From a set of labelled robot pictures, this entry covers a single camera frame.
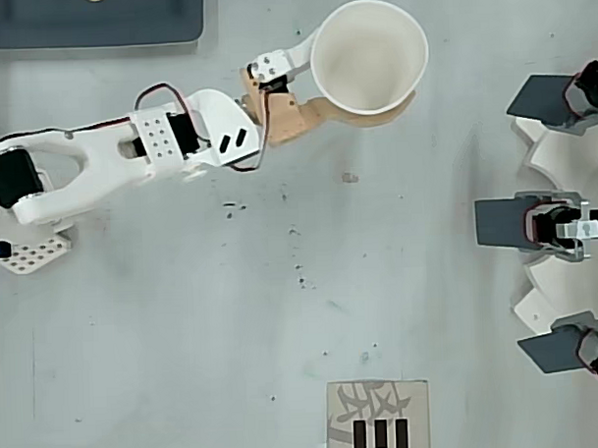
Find thin black servo cable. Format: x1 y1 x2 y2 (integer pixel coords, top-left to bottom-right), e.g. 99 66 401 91
223 82 270 175

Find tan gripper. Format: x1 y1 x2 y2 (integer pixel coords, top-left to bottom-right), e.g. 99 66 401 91
237 24 421 149

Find dark grey plastic tray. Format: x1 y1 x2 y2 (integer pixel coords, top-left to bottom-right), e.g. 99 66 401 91
0 0 208 52

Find cardboard card with black bars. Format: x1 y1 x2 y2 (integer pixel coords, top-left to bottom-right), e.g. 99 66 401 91
325 377 432 448

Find black paper cup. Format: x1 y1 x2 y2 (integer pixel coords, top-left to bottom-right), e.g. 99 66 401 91
308 0 432 117

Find white five-joint robot arm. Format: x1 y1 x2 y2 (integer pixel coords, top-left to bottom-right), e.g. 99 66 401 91
0 85 268 278

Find grey paddle actuator module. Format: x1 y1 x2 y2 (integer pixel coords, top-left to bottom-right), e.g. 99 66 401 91
473 188 598 267
516 309 598 392
504 59 598 140

